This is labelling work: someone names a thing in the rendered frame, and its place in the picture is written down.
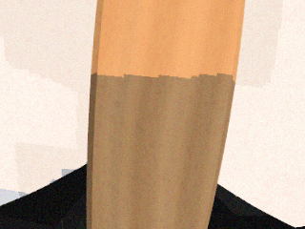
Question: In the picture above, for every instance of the light wooden board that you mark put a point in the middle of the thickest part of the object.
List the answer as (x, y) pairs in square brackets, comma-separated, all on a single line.
[(163, 74)]

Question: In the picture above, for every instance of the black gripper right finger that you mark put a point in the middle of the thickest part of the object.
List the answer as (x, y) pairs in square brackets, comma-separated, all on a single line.
[(231, 212)]

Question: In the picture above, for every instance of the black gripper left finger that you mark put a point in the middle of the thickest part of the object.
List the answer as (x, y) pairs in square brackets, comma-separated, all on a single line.
[(61, 205)]

